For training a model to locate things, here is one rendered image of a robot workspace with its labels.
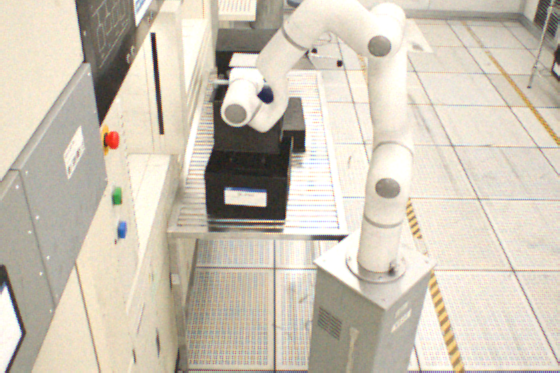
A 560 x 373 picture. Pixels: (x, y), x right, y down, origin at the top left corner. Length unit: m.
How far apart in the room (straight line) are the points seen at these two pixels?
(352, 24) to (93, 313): 0.86
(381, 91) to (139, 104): 0.91
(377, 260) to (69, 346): 0.89
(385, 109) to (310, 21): 0.29
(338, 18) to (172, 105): 0.81
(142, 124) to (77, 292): 0.94
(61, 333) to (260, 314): 1.45
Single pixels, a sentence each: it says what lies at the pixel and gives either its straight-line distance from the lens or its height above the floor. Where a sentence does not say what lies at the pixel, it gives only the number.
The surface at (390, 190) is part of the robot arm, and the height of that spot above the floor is 1.12.
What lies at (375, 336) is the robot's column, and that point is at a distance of 1.84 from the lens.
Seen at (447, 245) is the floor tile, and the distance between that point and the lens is 3.20.
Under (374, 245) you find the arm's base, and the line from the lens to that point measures 1.75.
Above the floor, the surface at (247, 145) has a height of 1.02.
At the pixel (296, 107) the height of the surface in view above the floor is 0.86.
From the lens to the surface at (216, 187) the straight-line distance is 1.93.
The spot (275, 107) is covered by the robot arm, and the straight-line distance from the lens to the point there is 1.59.
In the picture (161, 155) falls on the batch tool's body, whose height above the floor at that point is 0.87.
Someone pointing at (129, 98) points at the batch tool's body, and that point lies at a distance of 2.05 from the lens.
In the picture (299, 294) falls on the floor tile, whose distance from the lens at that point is 2.79.
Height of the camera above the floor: 2.00
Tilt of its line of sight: 33 degrees down
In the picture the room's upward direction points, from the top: 2 degrees clockwise
